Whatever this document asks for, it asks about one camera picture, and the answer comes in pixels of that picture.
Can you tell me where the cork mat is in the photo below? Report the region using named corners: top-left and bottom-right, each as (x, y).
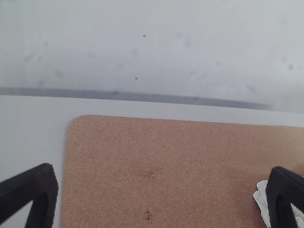
top-left (59, 114), bottom-right (304, 228)

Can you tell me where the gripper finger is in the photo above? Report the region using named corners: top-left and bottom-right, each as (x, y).
top-left (0, 162), bottom-right (59, 228)
top-left (265, 166), bottom-right (304, 228)

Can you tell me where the pale towel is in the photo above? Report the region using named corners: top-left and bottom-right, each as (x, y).
top-left (252, 180), bottom-right (304, 228)

